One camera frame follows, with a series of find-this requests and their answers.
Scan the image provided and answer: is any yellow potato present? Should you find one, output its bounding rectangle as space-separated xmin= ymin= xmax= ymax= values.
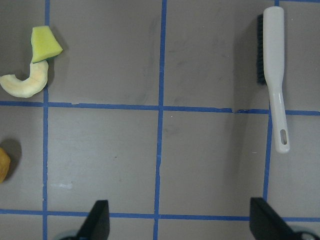
xmin=0 ymin=148 xmax=11 ymax=183

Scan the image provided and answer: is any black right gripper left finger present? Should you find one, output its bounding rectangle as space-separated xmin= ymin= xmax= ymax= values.
xmin=75 ymin=200 xmax=110 ymax=240

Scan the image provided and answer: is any white hand brush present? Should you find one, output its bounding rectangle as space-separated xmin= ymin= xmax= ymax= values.
xmin=256 ymin=6 xmax=290 ymax=154

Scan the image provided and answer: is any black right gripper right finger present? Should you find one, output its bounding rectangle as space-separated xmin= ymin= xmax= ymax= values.
xmin=249 ymin=197 xmax=302 ymax=240

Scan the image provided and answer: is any yellow green sponge piece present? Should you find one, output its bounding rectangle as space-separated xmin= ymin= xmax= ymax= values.
xmin=31 ymin=25 xmax=63 ymax=64

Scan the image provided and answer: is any pale curved melon rind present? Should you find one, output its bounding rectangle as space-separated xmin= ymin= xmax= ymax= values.
xmin=0 ymin=60 xmax=49 ymax=98

